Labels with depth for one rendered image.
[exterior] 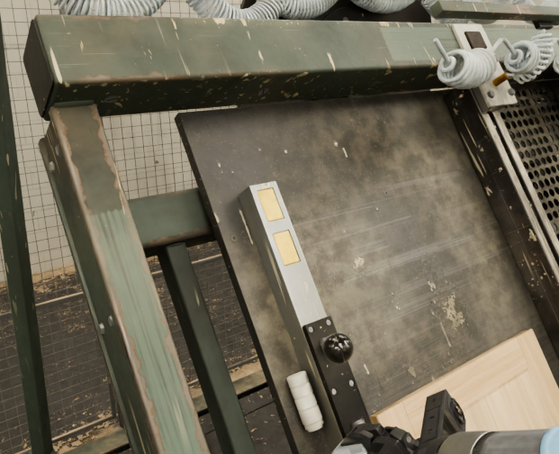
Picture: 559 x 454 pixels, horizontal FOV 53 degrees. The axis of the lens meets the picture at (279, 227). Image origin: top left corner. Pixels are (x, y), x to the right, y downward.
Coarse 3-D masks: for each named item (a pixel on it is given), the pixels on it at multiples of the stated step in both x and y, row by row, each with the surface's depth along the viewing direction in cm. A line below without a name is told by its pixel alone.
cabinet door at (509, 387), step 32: (512, 352) 103; (448, 384) 93; (480, 384) 96; (512, 384) 101; (544, 384) 105; (384, 416) 84; (416, 416) 87; (480, 416) 94; (512, 416) 98; (544, 416) 102
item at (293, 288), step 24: (264, 216) 83; (288, 216) 85; (264, 240) 83; (264, 264) 84; (288, 288) 81; (312, 288) 83; (288, 312) 81; (312, 312) 81; (312, 360) 79; (312, 384) 80; (336, 432) 78
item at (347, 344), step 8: (328, 336) 80; (336, 336) 68; (344, 336) 69; (320, 344) 79; (328, 344) 68; (336, 344) 68; (344, 344) 68; (352, 344) 69; (328, 352) 68; (336, 352) 67; (344, 352) 68; (352, 352) 68; (336, 360) 68; (344, 360) 68
